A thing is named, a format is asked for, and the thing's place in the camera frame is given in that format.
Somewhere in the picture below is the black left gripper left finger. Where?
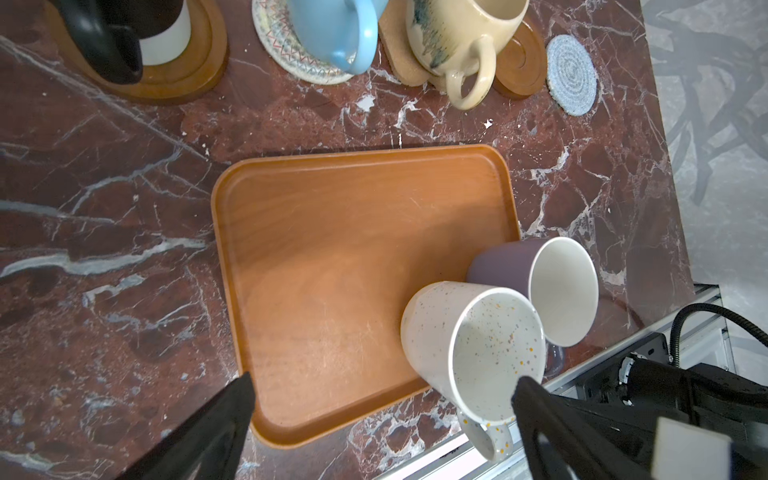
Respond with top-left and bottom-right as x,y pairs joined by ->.
120,373 -> 255,479

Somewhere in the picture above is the black mug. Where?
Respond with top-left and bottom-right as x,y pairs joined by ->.
52,0 -> 192,85

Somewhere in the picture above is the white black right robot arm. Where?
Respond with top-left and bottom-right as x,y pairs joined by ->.
562,354 -> 767,479

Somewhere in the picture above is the white and blue mug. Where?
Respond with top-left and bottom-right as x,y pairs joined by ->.
287,0 -> 388,76

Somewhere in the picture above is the brown rectangular serving tray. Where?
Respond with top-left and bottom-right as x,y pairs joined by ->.
211,144 -> 520,449

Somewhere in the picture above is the white and purple mug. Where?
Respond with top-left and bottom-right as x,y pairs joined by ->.
466,237 -> 599,347

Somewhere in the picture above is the cork flower-shaped coaster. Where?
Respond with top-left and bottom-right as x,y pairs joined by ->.
379,0 -> 432,87

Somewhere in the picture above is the multicolour woven rope coaster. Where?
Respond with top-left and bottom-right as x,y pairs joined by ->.
251,0 -> 352,85

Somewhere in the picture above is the grey round woven coaster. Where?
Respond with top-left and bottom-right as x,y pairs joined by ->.
546,35 -> 597,116

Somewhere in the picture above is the beige yellow mug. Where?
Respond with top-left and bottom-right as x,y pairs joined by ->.
405,0 -> 529,111

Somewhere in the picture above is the brown round wooden coaster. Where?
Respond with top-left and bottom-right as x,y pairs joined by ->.
493,19 -> 547,100

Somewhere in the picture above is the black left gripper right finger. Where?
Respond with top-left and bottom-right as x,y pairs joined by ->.
511,376 -> 651,479

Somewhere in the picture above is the right black corrugated cable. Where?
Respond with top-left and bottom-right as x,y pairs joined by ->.
668,302 -> 768,368

